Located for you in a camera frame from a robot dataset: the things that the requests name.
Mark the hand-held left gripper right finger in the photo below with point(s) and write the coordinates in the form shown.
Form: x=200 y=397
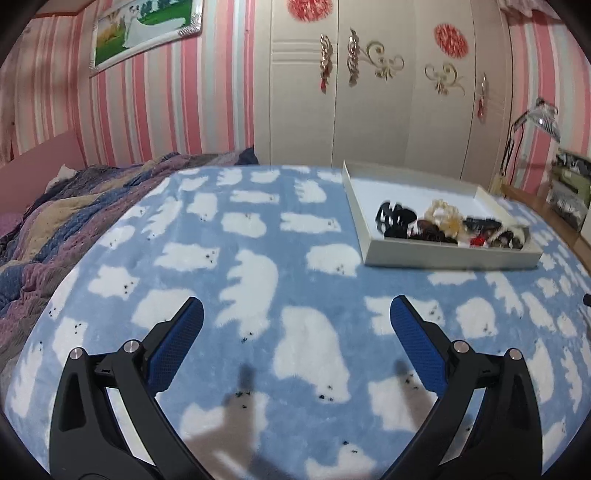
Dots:
x=418 y=341

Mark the white shallow cardboard box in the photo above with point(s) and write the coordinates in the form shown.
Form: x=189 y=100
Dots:
x=369 y=203

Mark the framed wedding picture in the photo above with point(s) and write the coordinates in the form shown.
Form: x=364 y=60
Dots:
x=143 y=27

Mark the black and white hair accessory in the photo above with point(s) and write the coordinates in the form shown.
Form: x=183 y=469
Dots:
x=515 y=235

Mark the white cloth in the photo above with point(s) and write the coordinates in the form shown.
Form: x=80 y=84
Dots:
x=62 y=177

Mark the black hair claw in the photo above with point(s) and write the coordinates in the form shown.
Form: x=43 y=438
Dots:
x=395 y=219

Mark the black and red hair accessory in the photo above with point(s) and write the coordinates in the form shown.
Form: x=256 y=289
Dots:
x=480 y=228

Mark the green storage box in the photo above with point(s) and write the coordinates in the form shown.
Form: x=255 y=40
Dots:
x=575 y=177

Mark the red paper cut decoration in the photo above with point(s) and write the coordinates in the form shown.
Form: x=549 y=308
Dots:
x=309 y=9
x=451 y=40

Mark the blue polar bear blanket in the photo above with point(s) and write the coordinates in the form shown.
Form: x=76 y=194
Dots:
x=277 y=258

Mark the clear shade desk lamp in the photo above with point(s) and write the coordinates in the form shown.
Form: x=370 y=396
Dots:
x=545 y=117

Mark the pink headboard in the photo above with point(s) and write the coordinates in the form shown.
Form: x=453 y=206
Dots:
x=41 y=152

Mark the purple striped quilt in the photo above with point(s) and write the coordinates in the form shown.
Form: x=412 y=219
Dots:
x=69 y=217

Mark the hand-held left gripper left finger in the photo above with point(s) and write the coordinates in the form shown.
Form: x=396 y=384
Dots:
x=178 y=341

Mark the cream ornate wardrobe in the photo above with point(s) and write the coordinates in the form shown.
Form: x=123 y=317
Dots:
x=392 y=106

